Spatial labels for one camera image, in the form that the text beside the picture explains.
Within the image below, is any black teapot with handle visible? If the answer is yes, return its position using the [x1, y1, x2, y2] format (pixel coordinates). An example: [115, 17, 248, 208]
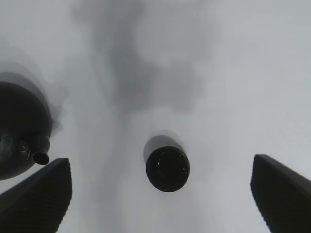
[0, 82, 52, 180]

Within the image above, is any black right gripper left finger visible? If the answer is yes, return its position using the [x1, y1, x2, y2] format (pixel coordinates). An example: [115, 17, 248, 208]
[0, 158, 72, 233]

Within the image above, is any small black teacup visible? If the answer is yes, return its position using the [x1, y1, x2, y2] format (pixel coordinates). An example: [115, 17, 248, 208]
[143, 134, 190, 193]

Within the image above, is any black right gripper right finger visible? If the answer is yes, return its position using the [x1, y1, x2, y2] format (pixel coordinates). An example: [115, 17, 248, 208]
[250, 154, 311, 233]

